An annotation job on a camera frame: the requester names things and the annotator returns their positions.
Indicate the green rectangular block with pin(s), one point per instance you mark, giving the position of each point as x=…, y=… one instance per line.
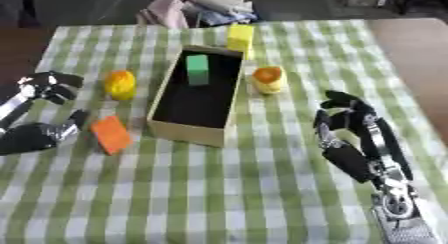
x=198, y=69

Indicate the yellow toy with orange top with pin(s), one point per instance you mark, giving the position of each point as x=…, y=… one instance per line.
x=269, y=79

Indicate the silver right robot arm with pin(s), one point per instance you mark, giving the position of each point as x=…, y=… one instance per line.
x=405, y=214

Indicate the grey and blue cloth pile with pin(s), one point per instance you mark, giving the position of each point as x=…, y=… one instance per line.
x=219, y=6

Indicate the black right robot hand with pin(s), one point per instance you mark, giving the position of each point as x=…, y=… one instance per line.
x=356, y=144

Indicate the pink bag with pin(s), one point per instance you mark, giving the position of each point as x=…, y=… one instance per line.
x=166, y=14

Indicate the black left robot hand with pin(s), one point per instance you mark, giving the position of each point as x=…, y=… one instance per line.
x=29, y=138

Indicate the tan cardboard box black inside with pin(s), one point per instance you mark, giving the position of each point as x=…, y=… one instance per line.
x=198, y=94

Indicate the orange rectangular block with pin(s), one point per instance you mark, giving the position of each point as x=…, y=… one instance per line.
x=111, y=134

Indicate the yellow rectangular block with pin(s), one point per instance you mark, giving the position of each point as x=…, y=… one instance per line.
x=240, y=39

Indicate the yellow round toy fruit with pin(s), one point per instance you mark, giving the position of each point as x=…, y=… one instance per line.
x=120, y=84

